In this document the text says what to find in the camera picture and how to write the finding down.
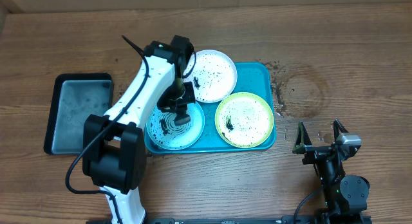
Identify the white speckled plate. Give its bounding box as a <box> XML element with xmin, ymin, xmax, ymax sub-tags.
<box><xmin>183</xmin><ymin>50</ymin><xmax>238</xmax><ymax>103</ymax></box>

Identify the light blue plate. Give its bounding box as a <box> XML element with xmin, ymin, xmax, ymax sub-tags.
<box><xmin>145</xmin><ymin>102</ymin><xmax>205</xmax><ymax>151</ymax></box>

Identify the dark green sponge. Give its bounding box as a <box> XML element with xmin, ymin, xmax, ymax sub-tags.
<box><xmin>174</xmin><ymin>114</ymin><xmax>191</xmax><ymax>126</ymax></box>

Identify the black water tray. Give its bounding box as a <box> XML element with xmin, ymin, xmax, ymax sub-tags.
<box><xmin>43</xmin><ymin>73</ymin><xmax>113</xmax><ymax>154</ymax></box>

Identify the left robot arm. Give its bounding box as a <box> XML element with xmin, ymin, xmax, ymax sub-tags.
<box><xmin>80</xmin><ymin>35</ymin><xmax>195</xmax><ymax>223</ymax></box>

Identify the yellow-green rimmed plate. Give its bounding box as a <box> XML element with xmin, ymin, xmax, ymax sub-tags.
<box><xmin>214</xmin><ymin>92</ymin><xmax>275</xmax><ymax>149</ymax></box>

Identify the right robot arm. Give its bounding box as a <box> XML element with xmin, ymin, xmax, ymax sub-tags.
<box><xmin>292</xmin><ymin>119</ymin><xmax>370</xmax><ymax>223</ymax></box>

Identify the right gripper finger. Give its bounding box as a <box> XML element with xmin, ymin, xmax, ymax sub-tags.
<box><xmin>292</xmin><ymin>122</ymin><xmax>312</xmax><ymax>154</ymax></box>
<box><xmin>333</xmin><ymin>119</ymin><xmax>348</xmax><ymax>141</ymax></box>

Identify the teal plastic tray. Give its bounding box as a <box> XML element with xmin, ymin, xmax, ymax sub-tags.
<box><xmin>148</xmin><ymin>62</ymin><xmax>276</xmax><ymax>154</ymax></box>

